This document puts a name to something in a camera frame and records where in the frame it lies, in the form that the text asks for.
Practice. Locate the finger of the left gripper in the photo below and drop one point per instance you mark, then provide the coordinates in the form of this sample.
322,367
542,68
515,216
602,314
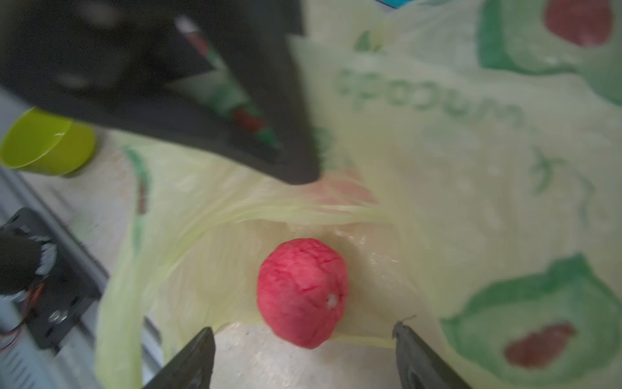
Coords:
110,63

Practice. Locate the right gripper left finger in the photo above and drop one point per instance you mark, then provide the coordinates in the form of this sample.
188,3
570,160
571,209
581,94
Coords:
192,367

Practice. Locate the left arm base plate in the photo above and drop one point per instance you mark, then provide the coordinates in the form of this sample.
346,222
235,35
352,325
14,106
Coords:
43,280

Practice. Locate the yellow-green avocado plastic bag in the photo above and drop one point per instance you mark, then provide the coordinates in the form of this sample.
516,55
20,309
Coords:
471,178

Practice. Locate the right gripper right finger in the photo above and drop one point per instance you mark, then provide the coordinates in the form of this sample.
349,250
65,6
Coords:
419,366

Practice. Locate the red apple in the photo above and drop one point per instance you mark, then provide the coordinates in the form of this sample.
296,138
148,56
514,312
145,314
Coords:
302,291

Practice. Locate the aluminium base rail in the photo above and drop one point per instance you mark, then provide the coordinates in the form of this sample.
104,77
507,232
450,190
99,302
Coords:
94,237

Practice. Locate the lime green plastic cup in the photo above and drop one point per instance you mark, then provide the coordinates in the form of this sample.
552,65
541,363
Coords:
44,143

